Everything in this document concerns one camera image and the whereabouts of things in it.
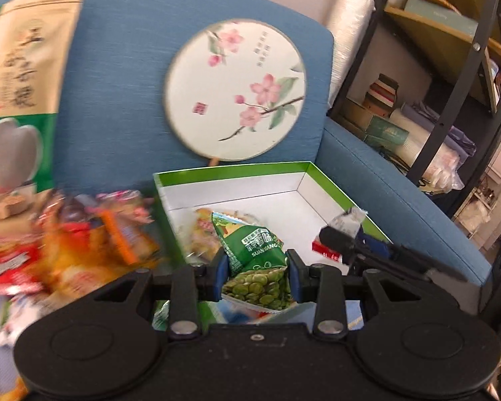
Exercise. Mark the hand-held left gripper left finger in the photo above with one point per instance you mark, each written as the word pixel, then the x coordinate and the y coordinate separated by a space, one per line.
pixel 222 273

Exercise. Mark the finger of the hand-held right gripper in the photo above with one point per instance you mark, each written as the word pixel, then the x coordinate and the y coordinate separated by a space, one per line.
pixel 371 265
pixel 373 245

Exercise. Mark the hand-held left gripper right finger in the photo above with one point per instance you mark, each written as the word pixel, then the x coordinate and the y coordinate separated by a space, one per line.
pixel 294 275

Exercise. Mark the green pea snack packet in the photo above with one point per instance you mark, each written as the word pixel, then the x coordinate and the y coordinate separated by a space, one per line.
pixel 256 275

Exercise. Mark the red and white snack packet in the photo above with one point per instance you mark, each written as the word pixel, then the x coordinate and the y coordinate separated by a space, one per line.
pixel 345 220

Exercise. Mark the green cardboard box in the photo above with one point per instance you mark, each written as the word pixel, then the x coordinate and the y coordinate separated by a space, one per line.
pixel 284 200

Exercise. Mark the pile of colourful snack packets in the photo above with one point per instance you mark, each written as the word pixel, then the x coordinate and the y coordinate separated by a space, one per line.
pixel 67 250

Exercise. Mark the pale yellow snack packet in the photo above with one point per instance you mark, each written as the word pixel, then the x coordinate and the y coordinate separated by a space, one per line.
pixel 200 229

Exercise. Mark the green tissue box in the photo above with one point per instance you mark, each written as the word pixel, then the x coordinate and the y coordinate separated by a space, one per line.
pixel 386 131

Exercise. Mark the stack of white plastic cups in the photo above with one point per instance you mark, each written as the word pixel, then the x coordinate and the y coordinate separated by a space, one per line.
pixel 426 142

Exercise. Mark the brown cardboard box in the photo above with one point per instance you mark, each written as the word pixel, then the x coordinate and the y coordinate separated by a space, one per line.
pixel 357 117

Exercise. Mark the round floral hand fan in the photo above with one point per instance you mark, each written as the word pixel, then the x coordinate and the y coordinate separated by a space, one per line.
pixel 234 92

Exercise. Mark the black metal shelf rack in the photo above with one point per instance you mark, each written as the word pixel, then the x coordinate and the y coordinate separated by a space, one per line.
pixel 463 75

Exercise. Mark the clear plastic film roll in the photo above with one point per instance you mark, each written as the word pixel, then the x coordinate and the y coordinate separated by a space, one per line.
pixel 348 33

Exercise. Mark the blue fabric sofa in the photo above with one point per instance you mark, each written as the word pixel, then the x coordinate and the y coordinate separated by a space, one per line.
pixel 117 71

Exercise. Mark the teal flat box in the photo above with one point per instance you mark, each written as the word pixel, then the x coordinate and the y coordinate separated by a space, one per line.
pixel 438 14

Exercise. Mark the large beige snack bag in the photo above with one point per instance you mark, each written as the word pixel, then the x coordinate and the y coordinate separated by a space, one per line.
pixel 21 92

